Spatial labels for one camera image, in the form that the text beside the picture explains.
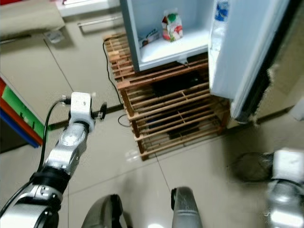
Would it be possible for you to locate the white green red carton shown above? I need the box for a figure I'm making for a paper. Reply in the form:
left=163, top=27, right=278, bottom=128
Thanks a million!
left=161, top=9, right=184, bottom=42

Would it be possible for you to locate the wooden slatted rack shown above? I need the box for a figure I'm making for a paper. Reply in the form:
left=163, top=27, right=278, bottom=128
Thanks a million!
left=104, top=33, right=232, bottom=161

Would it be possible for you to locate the beige kitchen cabinet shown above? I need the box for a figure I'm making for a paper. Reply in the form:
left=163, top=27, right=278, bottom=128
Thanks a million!
left=0, top=0, right=126, bottom=129

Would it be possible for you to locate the white paper tag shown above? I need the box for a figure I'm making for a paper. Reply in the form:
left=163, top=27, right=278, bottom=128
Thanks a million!
left=47, top=29, right=65, bottom=46

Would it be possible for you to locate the small blue white packet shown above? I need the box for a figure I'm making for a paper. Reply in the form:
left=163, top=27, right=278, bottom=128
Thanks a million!
left=140, top=29, right=161, bottom=48

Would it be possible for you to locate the grey robot left leg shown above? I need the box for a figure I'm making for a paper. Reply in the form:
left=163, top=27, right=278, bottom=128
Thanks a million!
left=82, top=194, right=129, bottom=228

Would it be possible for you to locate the grey robot leg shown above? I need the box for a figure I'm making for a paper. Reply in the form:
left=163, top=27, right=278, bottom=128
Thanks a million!
left=82, top=194, right=129, bottom=228
left=171, top=186, right=207, bottom=228

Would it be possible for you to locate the tan counter mat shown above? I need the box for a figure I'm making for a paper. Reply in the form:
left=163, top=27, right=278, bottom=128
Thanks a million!
left=0, top=0, right=66, bottom=36

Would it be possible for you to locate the grey robot right leg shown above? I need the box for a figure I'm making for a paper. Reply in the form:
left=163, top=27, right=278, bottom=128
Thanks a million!
left=171, top=186, right=207, bottom=228

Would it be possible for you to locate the red espresso machine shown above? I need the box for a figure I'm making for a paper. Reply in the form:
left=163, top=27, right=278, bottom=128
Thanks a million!
left=0, top=0, right=29, bottom=5

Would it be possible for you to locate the clear water bottle blue label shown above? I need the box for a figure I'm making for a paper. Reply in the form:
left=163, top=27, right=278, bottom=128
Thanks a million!
left=210, top=0, right=231, bottom=53

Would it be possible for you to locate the large wrinkled beige cloth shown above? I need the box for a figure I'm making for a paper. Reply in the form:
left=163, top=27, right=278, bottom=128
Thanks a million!
left=256, top=9, right=304, bottom=122

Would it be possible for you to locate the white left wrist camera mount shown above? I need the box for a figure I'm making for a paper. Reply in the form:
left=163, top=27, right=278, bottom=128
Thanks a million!
left=70, top=92, right=95, bottom=133

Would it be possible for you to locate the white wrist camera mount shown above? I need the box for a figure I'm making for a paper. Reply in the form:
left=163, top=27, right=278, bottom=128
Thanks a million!
left=272, top=148, right=304, bottom=183
left=70, top=92, right=95, bottom=133

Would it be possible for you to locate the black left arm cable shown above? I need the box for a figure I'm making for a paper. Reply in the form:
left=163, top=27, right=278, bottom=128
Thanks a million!
left=0, top=96, right=73, bottom=228

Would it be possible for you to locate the silver cabinet handle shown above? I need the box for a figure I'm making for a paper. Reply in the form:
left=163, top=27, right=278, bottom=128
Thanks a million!
left=77, top=15, right=123, bottom=28
left=0, top=34, right=33, bottom=46

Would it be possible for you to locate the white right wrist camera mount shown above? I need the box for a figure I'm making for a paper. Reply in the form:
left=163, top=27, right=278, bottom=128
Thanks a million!
left=272, top=148, right=304, bottom=183

